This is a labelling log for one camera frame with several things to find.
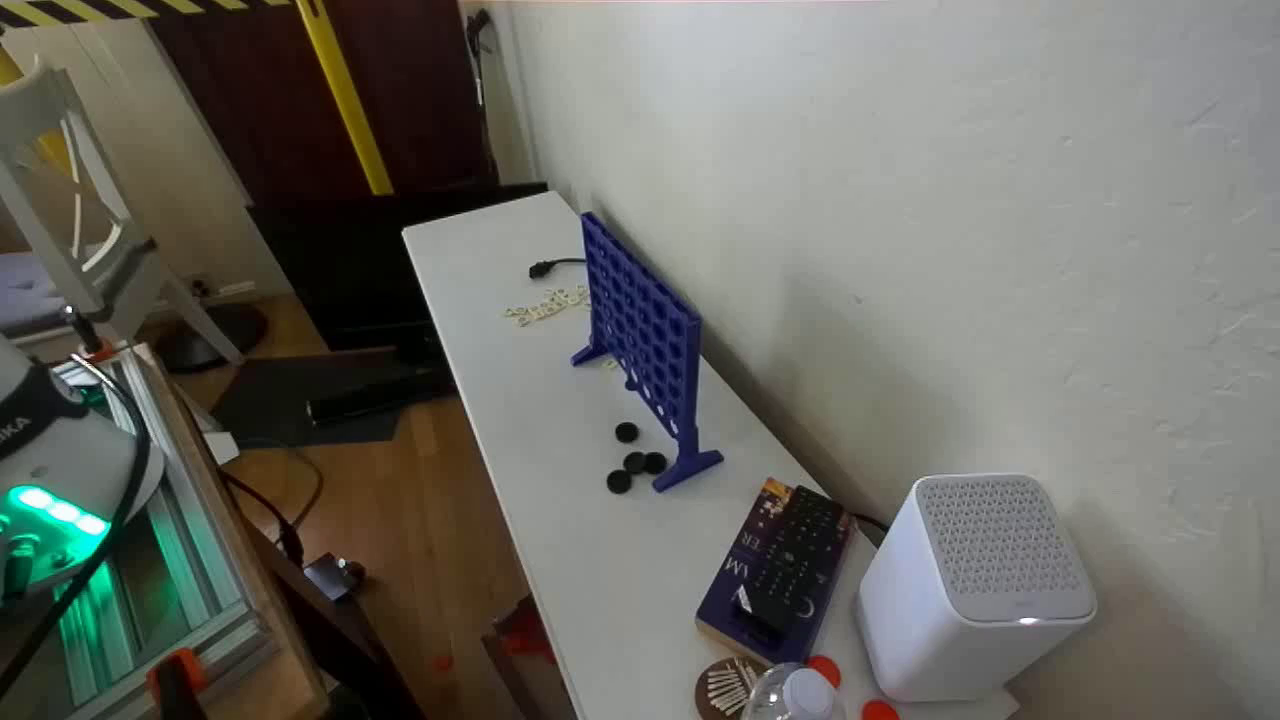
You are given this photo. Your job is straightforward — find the black cable with plug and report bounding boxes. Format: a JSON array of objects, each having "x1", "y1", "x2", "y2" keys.
[{"x1": 524, "y1": 254, "x2": 588, "y2": 285}]

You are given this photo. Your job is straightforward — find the clear plastic bottle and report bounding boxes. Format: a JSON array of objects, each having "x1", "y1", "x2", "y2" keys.
[{"x1": 739, "y1": 663, "x2": 843, "y2": 720}]

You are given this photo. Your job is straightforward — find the black remote control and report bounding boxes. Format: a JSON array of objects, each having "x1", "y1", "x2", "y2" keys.
[{"x1": 737, "y1": 490, "x2": 849, "y2": 637}]

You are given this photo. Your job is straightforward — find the round brown coaster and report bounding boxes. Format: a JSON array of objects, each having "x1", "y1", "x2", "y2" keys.
[{"x1": 695, "y1": 658, "x2": 765, "y2": 720}]

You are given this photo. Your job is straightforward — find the metal robot stand frame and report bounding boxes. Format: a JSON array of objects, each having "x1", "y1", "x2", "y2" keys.
[{"x1": 0, "y1": 338, "x2": 333, "y2": 720}]

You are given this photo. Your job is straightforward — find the black game disc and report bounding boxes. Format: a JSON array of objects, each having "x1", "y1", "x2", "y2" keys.
[
  {"x1": 614, "y1": 422, "x2": 639, "y2": 444},
  {"x1": 625, "y1": 451, "x2": 669, "y2": 478},
  {"x1": 604, "y1": 468, "x2": 630, "y2": 495}
]

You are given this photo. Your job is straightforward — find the white chair frame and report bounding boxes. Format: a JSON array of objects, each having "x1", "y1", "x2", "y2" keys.
[{"x1": 0, "y1": 66, "x2": 243, "y2": 364}]

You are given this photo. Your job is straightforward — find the dark blue book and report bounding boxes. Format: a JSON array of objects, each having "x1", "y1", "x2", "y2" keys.
[{"x1": 695, "y1": 481, "x2": 855, "y2": 663}]

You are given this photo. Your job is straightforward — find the blue connect four grid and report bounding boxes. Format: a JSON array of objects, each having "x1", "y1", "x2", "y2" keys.
[{"x1": 571, "y1": 213, "x2": 718, "y2": 492}]

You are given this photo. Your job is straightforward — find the white cube speaker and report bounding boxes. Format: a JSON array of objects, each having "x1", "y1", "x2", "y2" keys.
[{"x1": 855, "y1": 473, "x2": 1099, "y2": 703}]

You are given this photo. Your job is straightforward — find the wooden letter tiles cluster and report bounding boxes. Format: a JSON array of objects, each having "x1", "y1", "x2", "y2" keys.
[{"x1": 509, "y1": 295, "x2": 588, "y2": 327}]

